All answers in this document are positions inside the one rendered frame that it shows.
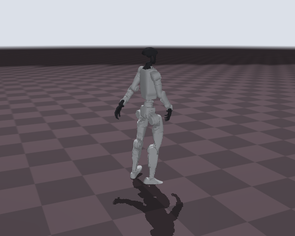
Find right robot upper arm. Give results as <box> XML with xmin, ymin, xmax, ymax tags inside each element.
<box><xmin>150</xmin><ymin>71</ymin><xmax>163</xmax><ymax>98</ymax></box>

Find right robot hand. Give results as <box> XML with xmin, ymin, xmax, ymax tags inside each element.
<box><xmin>164</xmin><ymin>108</ymin><xmax>172</xmax><ymax>121</ymax></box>

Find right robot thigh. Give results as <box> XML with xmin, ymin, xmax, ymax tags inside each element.
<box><xmin>147</xmin><ymin>112</ymin><xmax>164</xmax><ymax>152</ymax></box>

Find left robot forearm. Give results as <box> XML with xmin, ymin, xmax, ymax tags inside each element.
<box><xmin>120</xmin><ymin>86</ymin><xmax>134</xmax><ymax>105</ymax></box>

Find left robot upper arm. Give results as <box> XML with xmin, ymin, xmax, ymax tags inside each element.
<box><xmin>130</xmin><ymin>66</ymin><xmax>143</xmax><ymax>91</ymax></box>

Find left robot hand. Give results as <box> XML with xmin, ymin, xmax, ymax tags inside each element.
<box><xmin>115</xmin><ymin>100</ymin><xmax>124</xmax><ymax>119</ymax></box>

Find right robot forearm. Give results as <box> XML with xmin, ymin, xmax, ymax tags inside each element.
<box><xmin>160</xmin><ymin>91</ymin><xmax>173</xmax><ymax>110</ymax></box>

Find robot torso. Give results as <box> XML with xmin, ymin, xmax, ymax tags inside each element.
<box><xmin>140</xmin><ymin>66</ymin><xmax>157</xmax><ymax>119</ymax></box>

